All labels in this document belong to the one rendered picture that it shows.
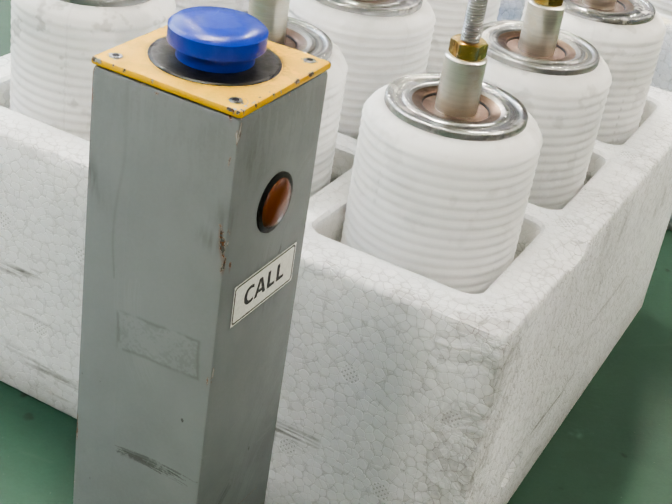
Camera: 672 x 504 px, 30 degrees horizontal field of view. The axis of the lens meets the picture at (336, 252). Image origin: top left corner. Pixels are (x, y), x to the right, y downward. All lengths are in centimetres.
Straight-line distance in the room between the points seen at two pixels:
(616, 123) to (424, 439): 30
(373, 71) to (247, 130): 31
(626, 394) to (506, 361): 31
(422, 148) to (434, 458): 16
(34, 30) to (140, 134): 25
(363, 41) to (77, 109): 17
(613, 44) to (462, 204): 24
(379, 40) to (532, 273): 19
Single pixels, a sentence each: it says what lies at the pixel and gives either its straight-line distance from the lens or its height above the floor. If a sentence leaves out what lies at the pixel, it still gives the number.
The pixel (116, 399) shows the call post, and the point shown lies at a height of 16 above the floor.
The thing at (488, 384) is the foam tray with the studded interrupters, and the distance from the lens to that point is 63.
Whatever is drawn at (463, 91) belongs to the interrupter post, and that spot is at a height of 27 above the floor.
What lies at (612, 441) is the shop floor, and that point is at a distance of 87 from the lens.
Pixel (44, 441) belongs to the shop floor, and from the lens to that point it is 79.
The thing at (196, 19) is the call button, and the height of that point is 33.
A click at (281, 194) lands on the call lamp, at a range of 51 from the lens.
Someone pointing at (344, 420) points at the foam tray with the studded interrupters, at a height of 9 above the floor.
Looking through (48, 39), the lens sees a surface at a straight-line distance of 74.
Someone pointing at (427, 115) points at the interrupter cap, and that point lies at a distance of 64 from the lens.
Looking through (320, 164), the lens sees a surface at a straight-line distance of 71.
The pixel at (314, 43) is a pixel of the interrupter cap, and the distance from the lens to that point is 71.
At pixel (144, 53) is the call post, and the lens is 51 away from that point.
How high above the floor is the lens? 51
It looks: 30 degrees down
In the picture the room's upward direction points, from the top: 9 degrees clockwise
